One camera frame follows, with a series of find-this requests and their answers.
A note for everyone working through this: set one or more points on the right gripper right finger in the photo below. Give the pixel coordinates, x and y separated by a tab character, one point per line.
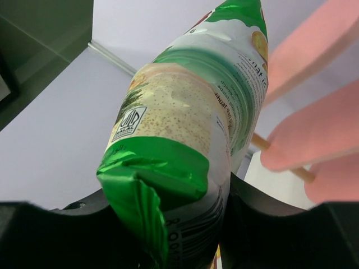
262	232

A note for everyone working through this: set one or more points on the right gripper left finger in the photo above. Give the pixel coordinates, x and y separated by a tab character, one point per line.
85	234

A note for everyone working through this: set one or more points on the green Chuba chips bag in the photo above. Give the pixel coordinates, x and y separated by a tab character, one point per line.
183	128

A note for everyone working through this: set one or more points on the pink three-tier wooden shelf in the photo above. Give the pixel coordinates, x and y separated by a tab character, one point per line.
305	149

